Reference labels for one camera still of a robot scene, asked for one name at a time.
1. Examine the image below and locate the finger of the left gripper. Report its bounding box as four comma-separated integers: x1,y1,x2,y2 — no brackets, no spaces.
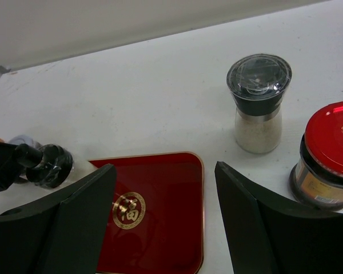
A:
0,142,20,192

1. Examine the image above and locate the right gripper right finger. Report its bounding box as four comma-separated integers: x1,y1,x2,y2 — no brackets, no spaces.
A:
214,162,343,273

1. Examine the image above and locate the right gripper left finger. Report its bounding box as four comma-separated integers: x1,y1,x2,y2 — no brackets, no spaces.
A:
0,164,117,273

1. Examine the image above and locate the black-cap white bottle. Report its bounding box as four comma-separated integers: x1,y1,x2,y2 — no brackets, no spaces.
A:
8,143,99,190

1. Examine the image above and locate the black-top salt grinder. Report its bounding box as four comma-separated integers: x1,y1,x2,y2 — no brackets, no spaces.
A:
226,54,292,154

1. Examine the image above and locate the grey-lid condiment jar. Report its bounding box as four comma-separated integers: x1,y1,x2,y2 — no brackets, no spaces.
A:
8,135,42,149

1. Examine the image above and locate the squat red-lid sauce jar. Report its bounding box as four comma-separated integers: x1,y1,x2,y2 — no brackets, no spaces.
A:
289,101,343,211

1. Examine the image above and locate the red lacquer tray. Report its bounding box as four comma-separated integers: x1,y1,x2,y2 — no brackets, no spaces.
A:
92,152,204,273

